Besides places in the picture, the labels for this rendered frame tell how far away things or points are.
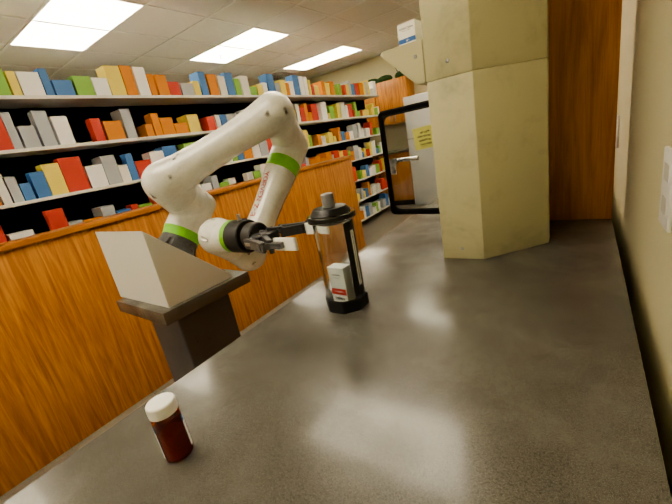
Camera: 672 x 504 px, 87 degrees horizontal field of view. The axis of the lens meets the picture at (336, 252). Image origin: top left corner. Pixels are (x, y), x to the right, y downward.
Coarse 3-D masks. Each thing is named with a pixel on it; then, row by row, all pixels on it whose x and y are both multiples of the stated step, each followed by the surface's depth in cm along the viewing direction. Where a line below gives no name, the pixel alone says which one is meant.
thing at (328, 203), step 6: (330, 192) 77; (324, 198) 76; (330, 198) 76; (324, 204) 77; (330, 204) 76; (336, 204) 79; (342, 204) 77; (318, 210) 76; (324, 210) 75; (330, 210) 74; (336, 210) 74; (342, 210) 75; (348, 210) 76; (312, 216) 76; (318, 216) 75; (324, 216) 74; (330, 216) 74
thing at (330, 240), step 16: (352, 208) 78; (320, 224) 74; (336, 224) 74; (320, 240) 77; (336, 240) 75; (320, 256) 79; (336, 256) 76; (336, 272) 78; (336, 288) 79; (352, 288) 79
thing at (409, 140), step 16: (416, 112) 124; (400, 128) 130; (416, 128) 126; (400, 144) 132; (416, 144) 128; (432, 144) 124; (400, 160) 134; (416, 160) 130; (432, 160) 126; (400, 176) 137; (416, 176) 132; (432, 176) 128; (400, 192) 139; (416, 192) 134; (432, 192) 130; (400, 208) 141
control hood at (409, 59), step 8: (416, 40) 86; (400, 48) 89; (408, 48) 88; (416, 48) 87; (384, 56) 92; (392, 56) 91; (400, 56) 90; (408, 56) 88; (416, 56) 87; (392, 64) 92; (400, 64) 90; (408, 64) 89; (416, 64) 88; (424, 64) 87; (408, 72) 90; (416, 72) 89; (424, 72) 88; (416, 80) 89; (424, 80) 88
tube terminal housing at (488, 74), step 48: (432, 0) 82; (480, 0) 78; (528, 0) 80; (432, 48) 85; (480, 48) 81; (528, 48) 83; (432, 96) 89; (480, 96) 84; (528, 96) 86; (480, 144) 87; (528, 144) 90; (480, 192) 90; (528, 192) 93; (480, 240) 94; (528, 240) 97
